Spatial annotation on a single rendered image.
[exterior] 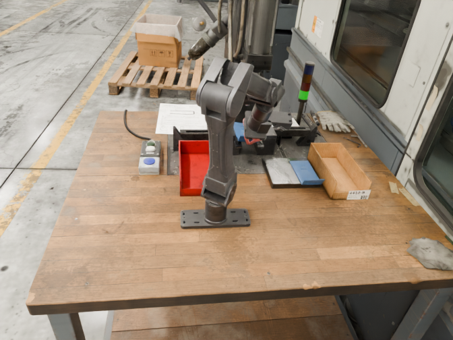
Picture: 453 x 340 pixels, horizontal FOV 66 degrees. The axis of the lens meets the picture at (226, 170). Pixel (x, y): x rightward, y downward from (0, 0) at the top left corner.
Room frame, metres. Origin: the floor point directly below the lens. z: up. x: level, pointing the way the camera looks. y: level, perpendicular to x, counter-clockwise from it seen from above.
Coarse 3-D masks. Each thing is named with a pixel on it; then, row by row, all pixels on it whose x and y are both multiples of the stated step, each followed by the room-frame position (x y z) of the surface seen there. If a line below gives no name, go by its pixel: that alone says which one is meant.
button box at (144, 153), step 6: (126, 126) 1.27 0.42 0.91; (132, 132) 1.22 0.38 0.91; (144, 138) 1.19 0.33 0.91; (150, 138) 1.18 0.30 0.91; (144, 144) 1.10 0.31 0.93; (156, 144) 1.11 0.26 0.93; (144, 150) 1.06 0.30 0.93; (156, 150) 1.07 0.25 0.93; (144, 156) 1.03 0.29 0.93; (150, 156) 1.03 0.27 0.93; (156, 156) 1.04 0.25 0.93
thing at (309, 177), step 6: (294, 162) 1.08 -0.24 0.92; (300, 162) 1.08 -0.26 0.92; (306, 162) 1.09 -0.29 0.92; (294, 168) 1.04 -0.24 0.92; (300, 168) 1.04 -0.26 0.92; (306, 168) 1.04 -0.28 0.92; (312, 168) 1.05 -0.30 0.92; (300, 174) 1.00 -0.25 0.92; (306, 174) 1.01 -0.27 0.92; (312, 174) 1.01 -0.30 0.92; (300, 180) 0.97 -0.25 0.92; (306, 180) 0.93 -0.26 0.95; (312, 180) 0.94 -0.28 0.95; (318, 180) 0.94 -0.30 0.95; (324, 180) 0.95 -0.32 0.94
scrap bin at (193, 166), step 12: (180, 144) 1.10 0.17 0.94; (192, 144) 1.11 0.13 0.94; (204, 144) 1.11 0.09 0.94; (180, 156) 1.00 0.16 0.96; (192, 156) 1.09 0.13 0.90; (204, 156) 1.10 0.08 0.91; (180, 168) 0.93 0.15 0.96; (192, 168) 1.01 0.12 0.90; (204, 168) 1.02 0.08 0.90; (180, 180) 0.86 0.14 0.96; (192, 180) 0.94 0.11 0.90; (180, 192) 0.86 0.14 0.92; (192, 192) 0.86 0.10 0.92
